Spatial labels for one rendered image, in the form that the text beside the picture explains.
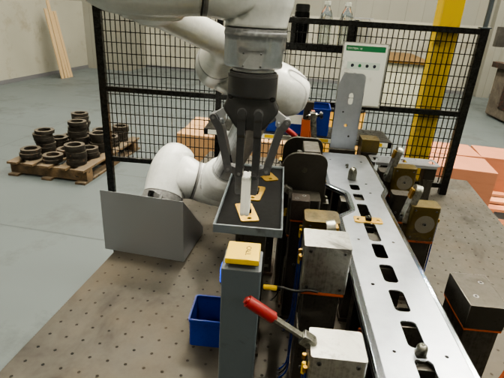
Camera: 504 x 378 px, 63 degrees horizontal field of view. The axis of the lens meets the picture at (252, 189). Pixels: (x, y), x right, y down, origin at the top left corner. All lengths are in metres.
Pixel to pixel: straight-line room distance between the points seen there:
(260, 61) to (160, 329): 0.89
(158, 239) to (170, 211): 0.13
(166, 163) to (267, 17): 1.07
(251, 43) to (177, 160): 1.05
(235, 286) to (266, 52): 0.40
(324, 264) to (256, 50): 0.49
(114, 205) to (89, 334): 0.48
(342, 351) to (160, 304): 0.76
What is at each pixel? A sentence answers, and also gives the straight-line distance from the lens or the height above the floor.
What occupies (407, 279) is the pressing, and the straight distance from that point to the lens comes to 1.05.
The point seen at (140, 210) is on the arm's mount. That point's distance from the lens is 1.51.
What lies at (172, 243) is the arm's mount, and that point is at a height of 0.77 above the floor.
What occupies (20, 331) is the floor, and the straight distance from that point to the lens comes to 2.50.
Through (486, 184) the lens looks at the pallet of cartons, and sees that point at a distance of 3.91.
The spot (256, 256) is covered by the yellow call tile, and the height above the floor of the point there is 1.16.
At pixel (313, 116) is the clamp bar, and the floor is 1.20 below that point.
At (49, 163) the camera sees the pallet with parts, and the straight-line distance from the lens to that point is 4.30.
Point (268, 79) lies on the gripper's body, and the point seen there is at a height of 1.47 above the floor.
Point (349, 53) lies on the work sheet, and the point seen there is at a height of 1.40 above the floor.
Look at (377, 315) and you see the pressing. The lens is 0.91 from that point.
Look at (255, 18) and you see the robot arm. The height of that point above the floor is 1.54.
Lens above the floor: 1.55
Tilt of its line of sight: 23 degrees down
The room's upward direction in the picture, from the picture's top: 4 degrees clockwise
